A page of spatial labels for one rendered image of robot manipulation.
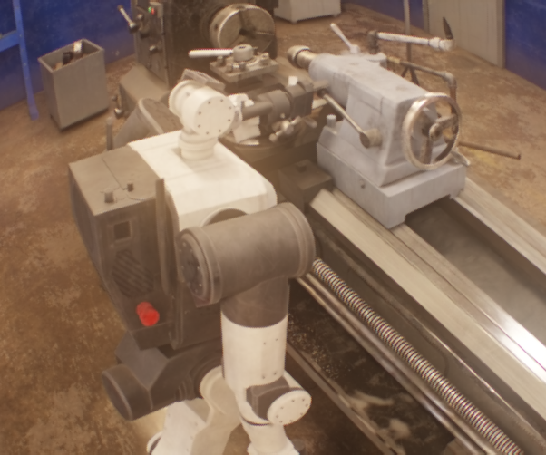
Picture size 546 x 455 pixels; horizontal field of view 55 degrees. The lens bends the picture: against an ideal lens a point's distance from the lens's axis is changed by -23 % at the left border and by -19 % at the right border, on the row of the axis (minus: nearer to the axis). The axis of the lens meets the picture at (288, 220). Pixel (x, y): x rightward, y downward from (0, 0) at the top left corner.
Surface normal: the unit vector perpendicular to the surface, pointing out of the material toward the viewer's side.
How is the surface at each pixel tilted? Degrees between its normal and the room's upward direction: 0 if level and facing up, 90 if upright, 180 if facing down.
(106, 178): 9
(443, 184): 90
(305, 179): 0
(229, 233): 19
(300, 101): 105
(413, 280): 36
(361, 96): 82
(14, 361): 0
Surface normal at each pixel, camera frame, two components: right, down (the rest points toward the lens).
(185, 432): -0.67, -0.05
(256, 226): 0.22, -0.68
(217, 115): 0.53, 0.44
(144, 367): -0.49, -0.40
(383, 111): -0.86, 0.22
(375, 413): -0.07, -0.81
